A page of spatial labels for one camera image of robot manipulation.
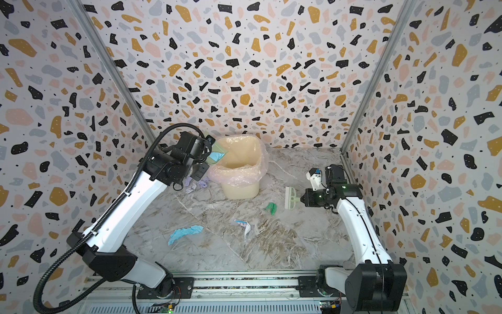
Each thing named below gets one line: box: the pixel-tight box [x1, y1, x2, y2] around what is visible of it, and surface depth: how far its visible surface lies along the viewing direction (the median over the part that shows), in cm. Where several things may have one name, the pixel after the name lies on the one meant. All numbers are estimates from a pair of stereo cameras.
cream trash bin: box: [215, 134, 263, 200], surface depth 83 cm
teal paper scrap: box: [167, 225, 204, 246], surface depth 89 cm
